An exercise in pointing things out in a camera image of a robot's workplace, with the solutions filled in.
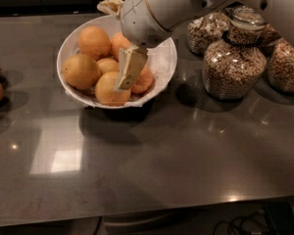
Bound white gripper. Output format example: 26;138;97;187
97;0;172;91

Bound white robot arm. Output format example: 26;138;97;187
97;0;294;89

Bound orange top right in bowl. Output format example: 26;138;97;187
111;32;130;60

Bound orange top left in bowl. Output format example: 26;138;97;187
78;26;111;61

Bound small orange centre of bowl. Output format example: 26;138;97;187
97;58;119;74

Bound white bowl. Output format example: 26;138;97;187
56;14;178;110

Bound white paper lining in bowl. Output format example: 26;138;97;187
64;32;175;109

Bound yellowish orange left in bowl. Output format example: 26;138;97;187
62;54;101;90

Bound yellowish orange in bowl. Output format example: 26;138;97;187
62;54;101;90
94;71;131;107

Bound yellowish orange front in bowl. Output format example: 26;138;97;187
94;71;131;107

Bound back left glass cereal jar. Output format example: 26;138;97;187
186;11;228;55

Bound front glass jar of cereal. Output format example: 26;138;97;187
202;6;267;101

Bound glass jar of cereal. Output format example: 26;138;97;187
268;38;294;94
202;6;267;101

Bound back right glass cereal jar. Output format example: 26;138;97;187
259;24;280;56

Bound right glass jar of cereal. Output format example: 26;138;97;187
268;38;294;94

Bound black box under table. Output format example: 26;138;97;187
264;203;294;235

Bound black cables under table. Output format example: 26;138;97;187
212;211;269;235

